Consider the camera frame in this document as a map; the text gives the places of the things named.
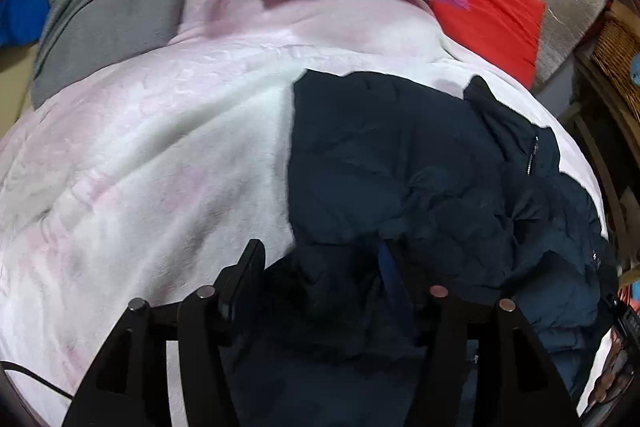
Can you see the beige sofa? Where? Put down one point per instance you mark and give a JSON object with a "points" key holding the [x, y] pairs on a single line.
{"points": [[16, 66]]}

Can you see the white pink fleece blanket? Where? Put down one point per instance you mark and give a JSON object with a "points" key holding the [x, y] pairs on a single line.
{"points": [[125, 195]]}

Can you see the navy blue puffer jacket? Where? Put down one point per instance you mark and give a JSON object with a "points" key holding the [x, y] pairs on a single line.
{"points": [[502, 254]]}

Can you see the red cushion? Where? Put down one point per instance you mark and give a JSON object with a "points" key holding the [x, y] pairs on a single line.
{"points": [[505, 33]]}

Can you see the person right hand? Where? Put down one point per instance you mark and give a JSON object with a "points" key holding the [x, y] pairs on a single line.
{"points": [[614, 379]]}

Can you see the wicker basket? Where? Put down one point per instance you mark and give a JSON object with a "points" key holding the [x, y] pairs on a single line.
{"points": [[617, 54]]}

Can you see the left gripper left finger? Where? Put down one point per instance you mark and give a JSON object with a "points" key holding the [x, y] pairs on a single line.
{"points": [[235, 285]]}

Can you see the blue garment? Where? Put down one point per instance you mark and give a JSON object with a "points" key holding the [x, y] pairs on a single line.
{"points": [[22, 21]]}

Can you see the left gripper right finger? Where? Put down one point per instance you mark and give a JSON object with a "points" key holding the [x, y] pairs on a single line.
{"points": [[396, 292]]}

